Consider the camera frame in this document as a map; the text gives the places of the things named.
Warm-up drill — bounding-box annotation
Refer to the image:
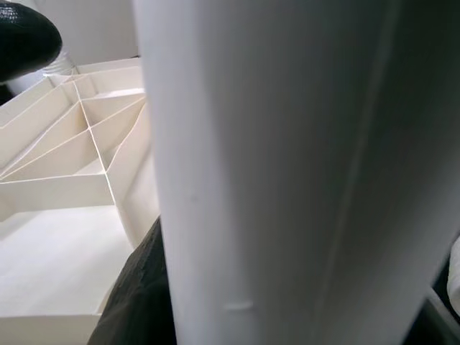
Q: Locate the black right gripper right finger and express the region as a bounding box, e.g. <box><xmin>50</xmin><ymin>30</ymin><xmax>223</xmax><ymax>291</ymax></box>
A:
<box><xmin>405</xmin><ymin>282</ymin><xmax>460</xmax><ymax>345</ymax></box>

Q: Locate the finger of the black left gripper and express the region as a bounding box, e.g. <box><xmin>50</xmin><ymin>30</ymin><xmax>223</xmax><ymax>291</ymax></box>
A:
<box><xmin>0</xmin><ymin>6</ymin><xmax>63</xmax><ymax>84</ymax></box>

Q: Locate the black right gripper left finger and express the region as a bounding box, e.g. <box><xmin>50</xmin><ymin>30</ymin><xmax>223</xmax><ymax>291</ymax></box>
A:
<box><xmin>87</xmin><ymin>215</ymin><xmax>180</xmax><ymax>345</ymax></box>

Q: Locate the white plastic table top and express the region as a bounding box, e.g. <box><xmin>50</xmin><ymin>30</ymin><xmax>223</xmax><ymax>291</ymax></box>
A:
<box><xmin>0</xmin><ymin>57</ymin><xmax>162</xmax><ymax>345</ymax></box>

